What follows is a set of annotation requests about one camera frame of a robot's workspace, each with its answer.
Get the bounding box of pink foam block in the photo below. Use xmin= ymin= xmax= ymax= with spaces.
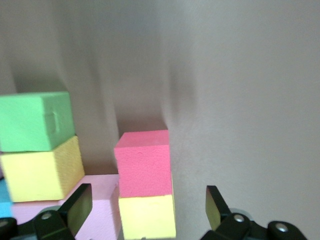
xmin=58 ymin=174 xmax=120 ymax=240
xmin=11 ymin=199 xmax=63 ymax=225

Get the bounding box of yellow foam block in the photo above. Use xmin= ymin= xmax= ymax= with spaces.
xmin=0 ymin=135 xmax=86 ymax=203
xmin=117 ymin=172 xmax=177 ymax=240

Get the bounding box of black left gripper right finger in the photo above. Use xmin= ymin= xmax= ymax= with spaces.
xmin=199 ymin=184 xmax=307 ymax=240

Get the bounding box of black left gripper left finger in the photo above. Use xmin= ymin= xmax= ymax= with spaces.
xmin=0 ymin=183 xmax=94 ymax=240

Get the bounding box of blue foam block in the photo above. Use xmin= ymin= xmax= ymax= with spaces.
xmin=0 ymin=178 xmax=14 ymax=219

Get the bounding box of green foam block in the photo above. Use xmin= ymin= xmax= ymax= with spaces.
xmin=0 ymin=91 xmax=76 ymax=153

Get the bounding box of red foam block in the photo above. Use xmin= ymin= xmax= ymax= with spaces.
xmin=113 ymin=129 xmax=174 ymax=198

